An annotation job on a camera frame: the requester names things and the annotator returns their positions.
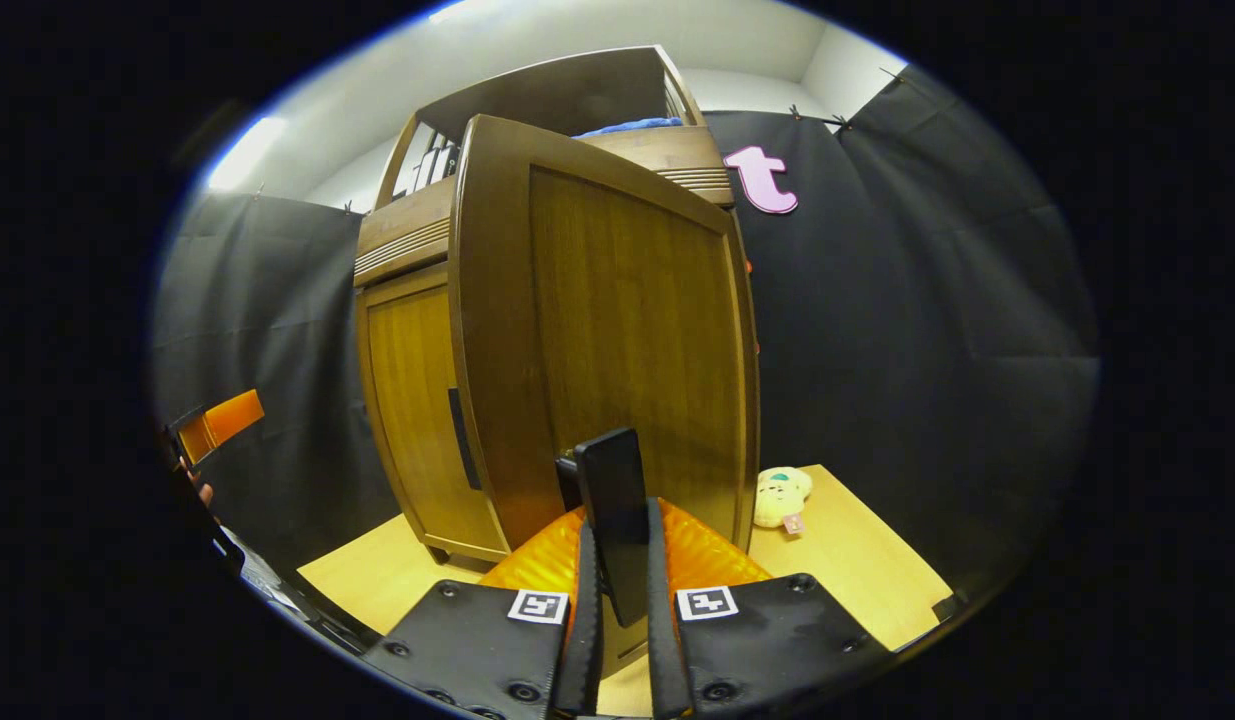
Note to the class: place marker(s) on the wooden cabinet door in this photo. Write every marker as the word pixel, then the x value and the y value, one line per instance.
pixel 407 400
pixel 627 320

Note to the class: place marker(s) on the black backdrop cloth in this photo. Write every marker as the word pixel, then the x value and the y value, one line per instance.
pixel 927 350

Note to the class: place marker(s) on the yellow plush toy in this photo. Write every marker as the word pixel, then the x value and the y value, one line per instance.
pixel 780 497

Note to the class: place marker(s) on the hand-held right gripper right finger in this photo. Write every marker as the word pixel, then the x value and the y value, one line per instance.
pixel 767 635

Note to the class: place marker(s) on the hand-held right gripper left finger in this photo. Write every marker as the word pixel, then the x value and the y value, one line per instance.
pixel 477 640

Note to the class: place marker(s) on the blue cloth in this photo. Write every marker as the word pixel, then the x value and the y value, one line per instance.
pixel 627 127

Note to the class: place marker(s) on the wooden double-door shoe cabinet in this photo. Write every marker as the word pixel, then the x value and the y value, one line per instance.
pixel 402 235

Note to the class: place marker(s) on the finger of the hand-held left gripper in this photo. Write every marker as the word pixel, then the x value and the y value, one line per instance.
pixel 222 420

